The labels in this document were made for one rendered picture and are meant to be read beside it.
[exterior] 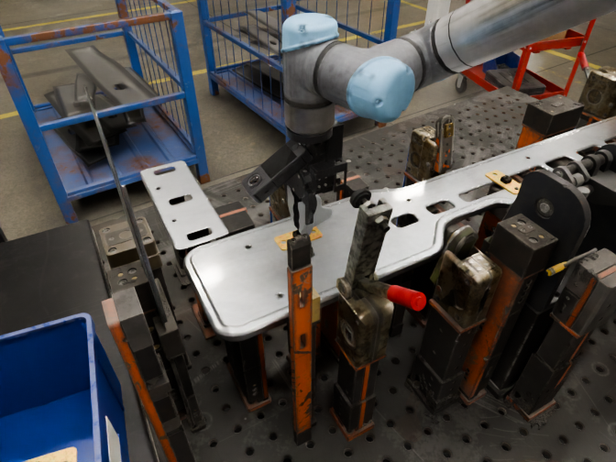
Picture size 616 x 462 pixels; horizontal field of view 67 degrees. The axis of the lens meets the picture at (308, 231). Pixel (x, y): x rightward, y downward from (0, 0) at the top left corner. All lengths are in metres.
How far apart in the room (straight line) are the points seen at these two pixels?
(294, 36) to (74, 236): 0.51
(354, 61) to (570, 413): 0.80
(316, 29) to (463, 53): 0.18
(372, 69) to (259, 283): 0.38
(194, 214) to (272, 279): 0.23
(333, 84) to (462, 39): 0.16
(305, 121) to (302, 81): 0.06
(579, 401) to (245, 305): 0.71
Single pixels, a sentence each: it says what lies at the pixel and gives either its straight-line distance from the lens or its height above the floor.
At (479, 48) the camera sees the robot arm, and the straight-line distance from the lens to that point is 0.63.
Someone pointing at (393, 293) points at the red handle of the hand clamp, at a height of 1.13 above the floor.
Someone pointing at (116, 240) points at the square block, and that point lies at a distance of 0.81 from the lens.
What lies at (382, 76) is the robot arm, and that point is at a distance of 0.57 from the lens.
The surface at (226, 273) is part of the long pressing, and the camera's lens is 0.79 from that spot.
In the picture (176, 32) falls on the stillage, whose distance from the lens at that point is 2.44.
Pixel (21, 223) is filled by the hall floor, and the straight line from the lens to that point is 2.88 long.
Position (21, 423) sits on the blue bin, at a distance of 0.67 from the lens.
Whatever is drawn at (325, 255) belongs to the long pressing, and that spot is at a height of 1.00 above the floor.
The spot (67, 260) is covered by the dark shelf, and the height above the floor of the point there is 1.03.
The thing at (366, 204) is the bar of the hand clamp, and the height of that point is 1.21.
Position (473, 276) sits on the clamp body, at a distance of 0.72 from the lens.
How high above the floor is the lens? 1.55
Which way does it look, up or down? 40 degrees down
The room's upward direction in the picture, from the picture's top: straight up
